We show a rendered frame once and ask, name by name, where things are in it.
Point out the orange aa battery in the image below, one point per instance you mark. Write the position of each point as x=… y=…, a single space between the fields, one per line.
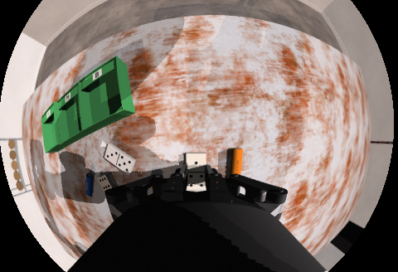
x=236 y=160

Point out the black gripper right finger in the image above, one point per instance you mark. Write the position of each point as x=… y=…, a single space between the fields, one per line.
x=270 y=197

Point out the green rack of three bins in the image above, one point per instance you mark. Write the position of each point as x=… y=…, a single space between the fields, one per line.
x=99 y=97

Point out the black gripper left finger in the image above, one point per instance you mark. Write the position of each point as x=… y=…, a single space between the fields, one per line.
x=123 y=197

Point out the blue battery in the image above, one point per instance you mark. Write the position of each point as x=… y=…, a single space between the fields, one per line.
x=89 y=184

